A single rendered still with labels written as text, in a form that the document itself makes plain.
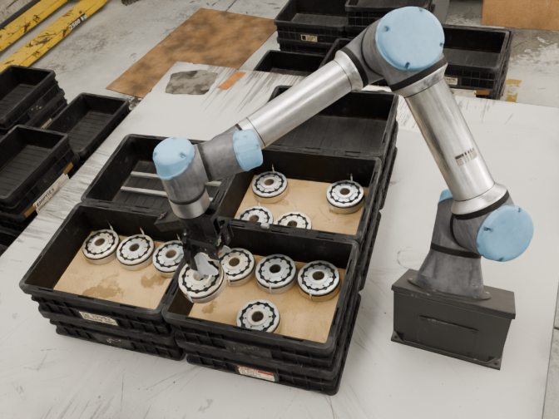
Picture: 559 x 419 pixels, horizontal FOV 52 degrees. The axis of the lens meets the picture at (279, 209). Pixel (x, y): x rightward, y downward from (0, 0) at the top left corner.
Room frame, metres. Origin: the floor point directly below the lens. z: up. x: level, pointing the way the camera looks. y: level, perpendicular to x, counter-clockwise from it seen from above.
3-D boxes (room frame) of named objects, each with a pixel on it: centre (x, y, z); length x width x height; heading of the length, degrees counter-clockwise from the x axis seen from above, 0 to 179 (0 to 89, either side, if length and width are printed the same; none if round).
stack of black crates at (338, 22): (2.87, -0.41, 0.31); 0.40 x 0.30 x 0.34; 59
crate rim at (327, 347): (0.82, 0.07, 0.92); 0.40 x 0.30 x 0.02; 65
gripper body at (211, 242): (0.81, 0.16, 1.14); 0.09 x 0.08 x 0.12; 59
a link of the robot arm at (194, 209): (0.82, 0.17, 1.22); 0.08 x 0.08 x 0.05
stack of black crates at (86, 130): (2.28, 0.83, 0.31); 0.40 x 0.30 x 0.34; 149
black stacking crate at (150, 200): (1.26, 0.30, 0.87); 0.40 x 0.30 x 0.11; 65
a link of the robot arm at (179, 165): (0.82, 0.17, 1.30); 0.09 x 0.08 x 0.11; 99
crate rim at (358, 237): (1.09, -0.06, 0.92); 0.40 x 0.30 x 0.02; 65
